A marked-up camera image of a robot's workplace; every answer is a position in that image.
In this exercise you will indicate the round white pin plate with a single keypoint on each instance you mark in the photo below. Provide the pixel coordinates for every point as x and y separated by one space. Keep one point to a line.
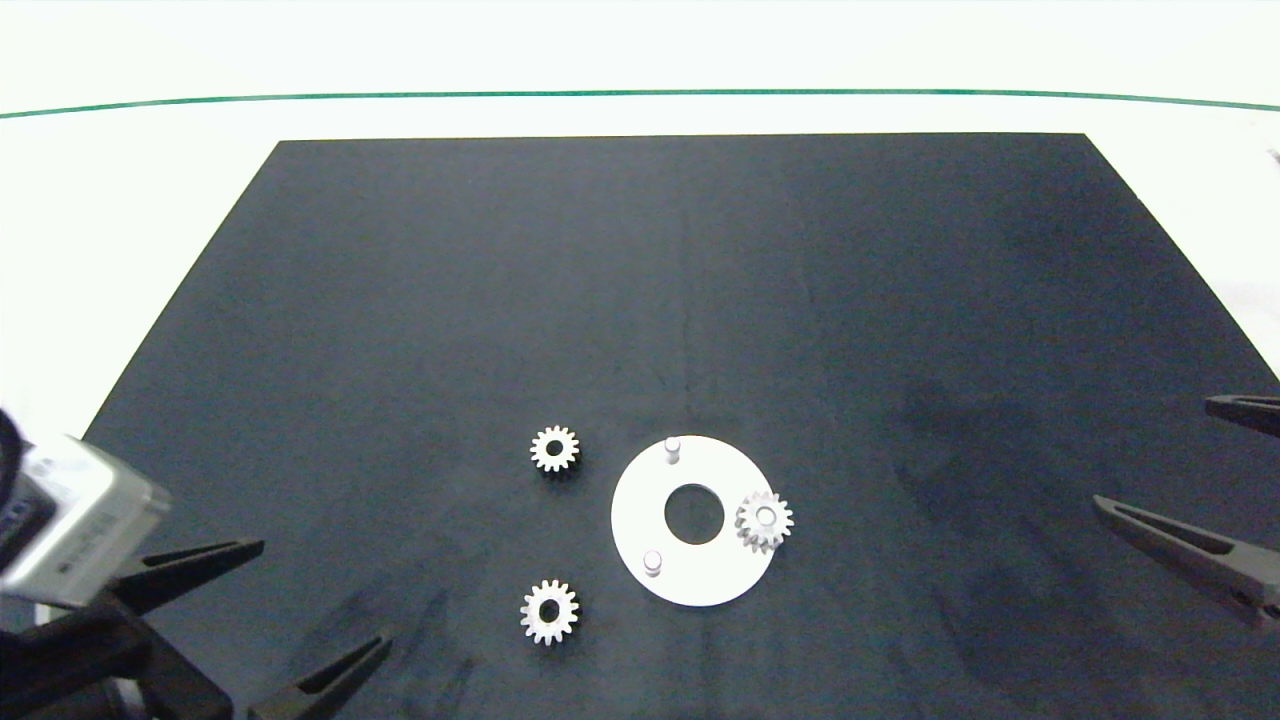
700 578

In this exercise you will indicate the small steel planetary gear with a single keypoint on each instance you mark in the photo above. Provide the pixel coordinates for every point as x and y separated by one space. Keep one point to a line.
532 612
567 450
750 521

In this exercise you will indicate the dark table mat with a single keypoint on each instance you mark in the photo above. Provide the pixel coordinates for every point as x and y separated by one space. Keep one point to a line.
640 300

